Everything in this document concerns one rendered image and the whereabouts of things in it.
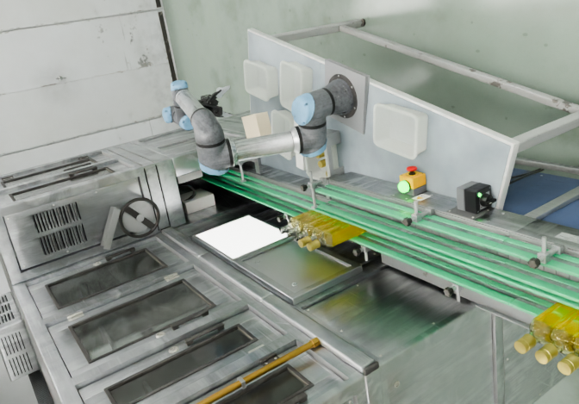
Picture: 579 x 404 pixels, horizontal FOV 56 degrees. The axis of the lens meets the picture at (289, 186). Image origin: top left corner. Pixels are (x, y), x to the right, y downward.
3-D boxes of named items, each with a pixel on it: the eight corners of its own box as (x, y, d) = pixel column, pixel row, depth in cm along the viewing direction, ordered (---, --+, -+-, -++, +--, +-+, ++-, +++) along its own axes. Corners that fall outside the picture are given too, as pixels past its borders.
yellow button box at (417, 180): (414, 186, 210) (400, 192, 206) (412, 168, 207) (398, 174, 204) (427, 189, 204) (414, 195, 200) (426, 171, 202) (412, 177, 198)
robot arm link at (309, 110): (333, 92, 215) (305, 102, 208) (333, 123, 222) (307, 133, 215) (314, 84, 223) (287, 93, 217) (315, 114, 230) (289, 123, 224)
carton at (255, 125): (252, 114, 299) (241, 117, 295) (267, 111, 285) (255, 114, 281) (258, 134, 301) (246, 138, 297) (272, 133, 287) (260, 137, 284)
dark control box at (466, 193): (472, 202, 187) (457, 209, 183) (471, 180, 185) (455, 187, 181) (493, 207, 181) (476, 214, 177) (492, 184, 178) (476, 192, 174)
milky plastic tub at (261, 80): (257, 55, 279) (242, 59, 275) (281, 65, 263) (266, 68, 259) (258, 88, 288) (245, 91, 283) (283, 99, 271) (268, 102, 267)
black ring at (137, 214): (161, 227, 287) (122, 241, 277) (152, 190, 280) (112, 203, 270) (164, 230, 283) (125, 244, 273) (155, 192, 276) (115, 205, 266)
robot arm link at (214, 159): (330, 123, 219) (196, 147, 207) (331, 156, 226) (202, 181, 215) (320, 112, 228) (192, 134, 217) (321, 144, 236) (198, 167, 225)
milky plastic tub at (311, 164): (321, 171, 259) (307, 177, 255) (315, 127, 252) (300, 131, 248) (345, 178, 245) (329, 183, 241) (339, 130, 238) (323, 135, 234)
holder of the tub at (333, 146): (323, 182, 261) (310, 187, 257) (316, 127, 252) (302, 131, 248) (346, 189, 247) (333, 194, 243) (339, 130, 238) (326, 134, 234)
